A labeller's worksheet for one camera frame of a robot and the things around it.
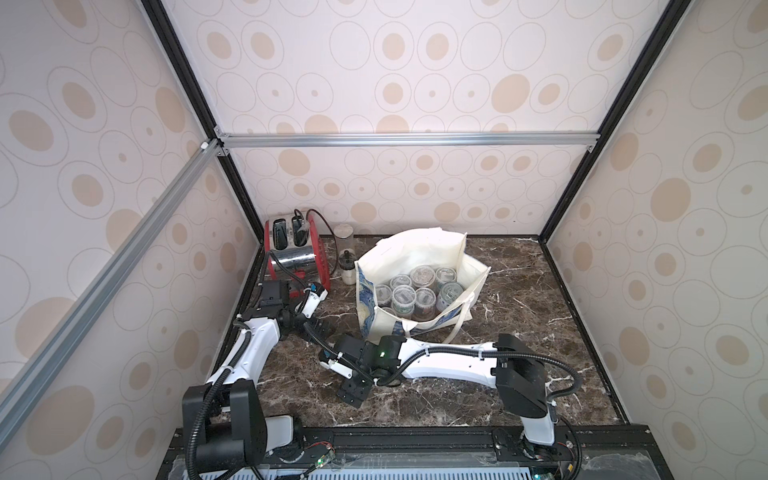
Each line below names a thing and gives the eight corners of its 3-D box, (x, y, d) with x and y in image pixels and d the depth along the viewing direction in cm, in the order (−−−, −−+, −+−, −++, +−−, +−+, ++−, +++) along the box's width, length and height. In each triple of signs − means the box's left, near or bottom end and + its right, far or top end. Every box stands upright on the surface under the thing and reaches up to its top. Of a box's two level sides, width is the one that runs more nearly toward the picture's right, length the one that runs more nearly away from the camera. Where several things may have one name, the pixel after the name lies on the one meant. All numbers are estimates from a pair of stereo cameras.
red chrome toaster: (283, 298, 104) (264, 260, 88) (281, 256, 116) (264, 216, 100) (331, 288, 106) (321, 249, 91) (325, 248, 119) (315, 208, 103)
